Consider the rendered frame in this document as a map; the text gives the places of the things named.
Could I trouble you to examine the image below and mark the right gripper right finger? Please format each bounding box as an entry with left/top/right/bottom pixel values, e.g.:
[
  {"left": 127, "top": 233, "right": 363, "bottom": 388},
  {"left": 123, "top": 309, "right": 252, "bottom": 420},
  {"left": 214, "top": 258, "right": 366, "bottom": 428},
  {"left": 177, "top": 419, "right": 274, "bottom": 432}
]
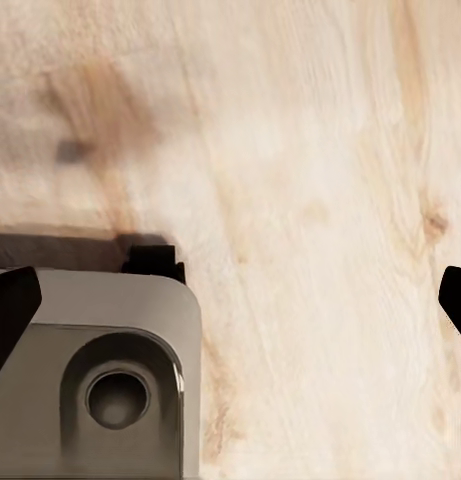
[{"left": 438, "top": 265, "right": 461, "bottom": 334}]

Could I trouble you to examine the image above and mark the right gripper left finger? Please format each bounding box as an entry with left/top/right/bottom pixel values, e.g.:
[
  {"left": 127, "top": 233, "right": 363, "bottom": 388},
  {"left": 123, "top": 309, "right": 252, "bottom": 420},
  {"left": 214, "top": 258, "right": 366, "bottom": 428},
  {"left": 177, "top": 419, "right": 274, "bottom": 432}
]
[{"left": 0, "top": 266, "right": 42, "bottom": 372}]

